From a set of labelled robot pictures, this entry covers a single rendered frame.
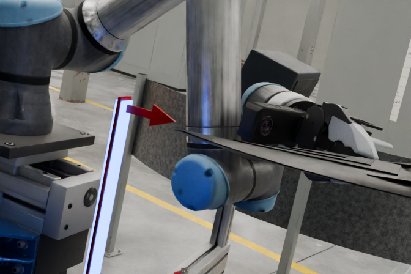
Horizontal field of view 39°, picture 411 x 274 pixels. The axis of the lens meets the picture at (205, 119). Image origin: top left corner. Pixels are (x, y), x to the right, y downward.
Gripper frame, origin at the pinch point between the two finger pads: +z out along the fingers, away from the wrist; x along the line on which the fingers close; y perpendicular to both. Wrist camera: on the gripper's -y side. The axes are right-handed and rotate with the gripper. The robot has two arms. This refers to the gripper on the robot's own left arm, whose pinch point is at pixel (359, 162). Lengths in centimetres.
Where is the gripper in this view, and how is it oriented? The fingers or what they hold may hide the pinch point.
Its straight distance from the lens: 62.7
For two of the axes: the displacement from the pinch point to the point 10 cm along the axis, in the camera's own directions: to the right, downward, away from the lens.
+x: -3.1, 9.4, 1.3
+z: 2.6, 2.2, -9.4
